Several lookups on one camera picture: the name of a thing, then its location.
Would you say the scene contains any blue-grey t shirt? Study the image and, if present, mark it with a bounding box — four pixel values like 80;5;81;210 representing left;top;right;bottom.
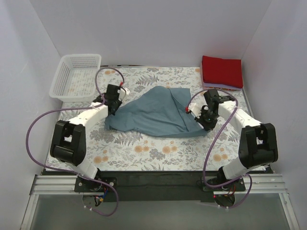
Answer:
105;86;207;138

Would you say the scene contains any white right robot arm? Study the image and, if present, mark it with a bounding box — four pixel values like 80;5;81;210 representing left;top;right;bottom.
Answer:
200;89;278;191

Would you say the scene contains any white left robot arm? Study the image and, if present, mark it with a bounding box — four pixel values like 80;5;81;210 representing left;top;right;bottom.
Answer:
50;84;130;192

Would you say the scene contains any folded red t shirt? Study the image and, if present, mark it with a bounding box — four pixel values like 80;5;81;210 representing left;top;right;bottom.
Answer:
201;56;243;88

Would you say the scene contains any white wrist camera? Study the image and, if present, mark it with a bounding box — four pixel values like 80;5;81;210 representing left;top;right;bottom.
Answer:
186;103;202;118
119;87;130;97

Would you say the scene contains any aluminium extrusion rail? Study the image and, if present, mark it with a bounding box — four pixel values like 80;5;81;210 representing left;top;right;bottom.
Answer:
20;174;299;230

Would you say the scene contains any folded lilac t shirt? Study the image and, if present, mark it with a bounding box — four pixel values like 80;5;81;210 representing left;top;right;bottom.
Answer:
202;82;242;91

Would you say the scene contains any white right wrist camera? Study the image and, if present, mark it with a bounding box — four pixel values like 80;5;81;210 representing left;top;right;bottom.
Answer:
186;103;202;118

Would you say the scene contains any white plastic mesh basket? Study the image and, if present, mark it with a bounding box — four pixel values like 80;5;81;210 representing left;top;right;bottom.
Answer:
49;54;101;103

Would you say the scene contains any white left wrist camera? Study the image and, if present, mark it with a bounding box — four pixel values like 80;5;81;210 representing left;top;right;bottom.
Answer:
119;87;130;97

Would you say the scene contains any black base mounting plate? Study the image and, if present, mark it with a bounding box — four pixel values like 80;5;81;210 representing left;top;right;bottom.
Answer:
74;171;249;206

